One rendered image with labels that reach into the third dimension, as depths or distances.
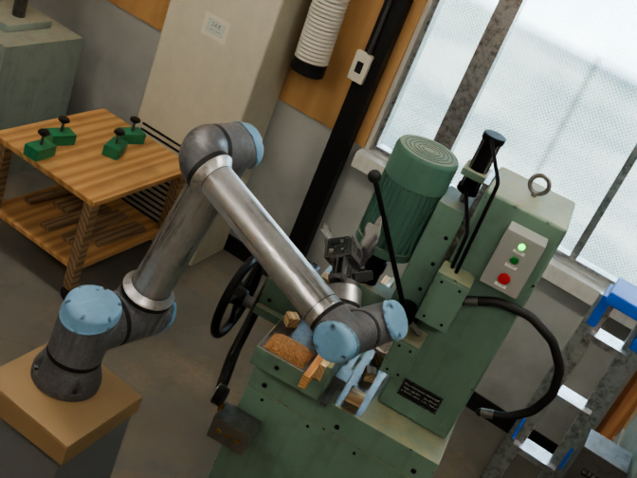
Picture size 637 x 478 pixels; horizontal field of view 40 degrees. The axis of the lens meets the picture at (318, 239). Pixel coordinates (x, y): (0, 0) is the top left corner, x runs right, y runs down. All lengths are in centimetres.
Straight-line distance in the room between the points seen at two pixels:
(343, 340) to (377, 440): 72
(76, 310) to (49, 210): 174
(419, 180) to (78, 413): 108
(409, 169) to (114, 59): 262
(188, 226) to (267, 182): 200
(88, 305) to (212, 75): 179
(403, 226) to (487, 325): 34
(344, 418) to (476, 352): 41
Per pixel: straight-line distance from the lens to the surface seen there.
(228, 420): 252
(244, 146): 208
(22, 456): 252
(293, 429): 253
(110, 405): 246
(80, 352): 234
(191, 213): 219
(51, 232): 385
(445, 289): 220
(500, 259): 216
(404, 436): 246
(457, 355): 237
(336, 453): 252
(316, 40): 372
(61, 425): 237
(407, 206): 227
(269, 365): 236
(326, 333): 179
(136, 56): 450
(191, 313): 392
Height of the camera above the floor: 229
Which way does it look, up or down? 28 degrees down
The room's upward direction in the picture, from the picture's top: 23 degrees clockwise
